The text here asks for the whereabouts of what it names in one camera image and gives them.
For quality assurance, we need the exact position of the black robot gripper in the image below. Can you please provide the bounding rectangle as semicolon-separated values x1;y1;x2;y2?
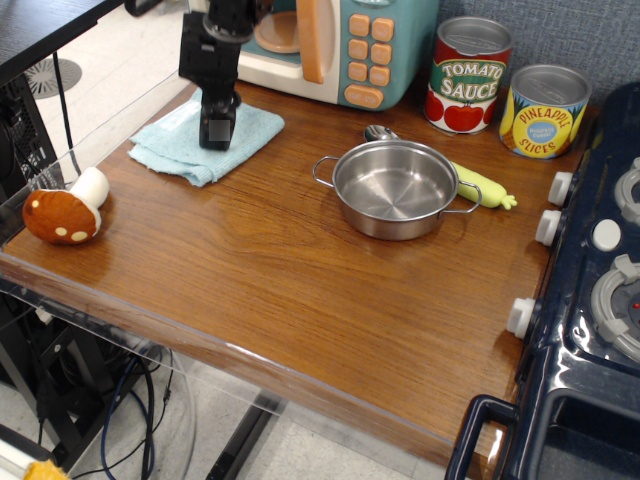
178;12;241;151

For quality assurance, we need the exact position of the light blue cloth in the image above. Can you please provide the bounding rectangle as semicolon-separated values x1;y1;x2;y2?
129;90;285;187

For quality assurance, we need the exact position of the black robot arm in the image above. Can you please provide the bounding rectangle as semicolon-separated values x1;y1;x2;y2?
179;1;272;151

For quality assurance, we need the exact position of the stainless steel pot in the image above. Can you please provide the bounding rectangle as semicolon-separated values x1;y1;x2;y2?
312;140;483;241

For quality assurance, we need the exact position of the metal spoon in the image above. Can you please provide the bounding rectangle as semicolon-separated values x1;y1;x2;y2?
364;125;401;144

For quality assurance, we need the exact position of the brown plush mushroom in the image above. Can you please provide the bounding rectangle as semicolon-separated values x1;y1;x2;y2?
22;167;110;245

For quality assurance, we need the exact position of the teal toy microwave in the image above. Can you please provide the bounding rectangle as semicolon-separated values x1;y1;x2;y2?
237;1;439;111

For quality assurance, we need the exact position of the tomato sauce can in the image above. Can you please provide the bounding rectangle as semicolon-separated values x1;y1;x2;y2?
424;16;513;134

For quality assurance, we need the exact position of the yellow-green toy vegetable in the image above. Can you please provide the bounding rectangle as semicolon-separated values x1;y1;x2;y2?
452;163;518;210

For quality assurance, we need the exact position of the pineapple slices can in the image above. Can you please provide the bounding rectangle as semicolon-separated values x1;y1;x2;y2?
499;64;592;160

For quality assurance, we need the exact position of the white stove knob middle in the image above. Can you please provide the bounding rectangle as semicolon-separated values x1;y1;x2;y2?
535;210;561;247

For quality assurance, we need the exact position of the white stove knob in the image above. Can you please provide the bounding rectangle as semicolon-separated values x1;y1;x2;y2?
506;298;536;339
548;172;573;207
535;210;561;247

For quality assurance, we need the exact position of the white stove knob upper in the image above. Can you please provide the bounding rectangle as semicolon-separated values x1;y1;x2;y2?
548;172;573;207

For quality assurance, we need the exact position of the white stove knob lower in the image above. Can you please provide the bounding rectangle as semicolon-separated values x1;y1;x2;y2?
506;298;536;339

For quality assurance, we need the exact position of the dark blue toy stove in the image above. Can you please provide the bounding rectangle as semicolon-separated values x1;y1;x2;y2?
446;82;639;479

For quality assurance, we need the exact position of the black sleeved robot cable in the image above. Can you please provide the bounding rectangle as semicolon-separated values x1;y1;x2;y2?
123;0;166;18

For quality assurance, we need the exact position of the black desk frame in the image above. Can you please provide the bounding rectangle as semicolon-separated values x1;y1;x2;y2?
1;1;121;200

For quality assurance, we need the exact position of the blue floor cable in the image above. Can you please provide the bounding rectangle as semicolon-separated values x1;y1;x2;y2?
99;354;156;480

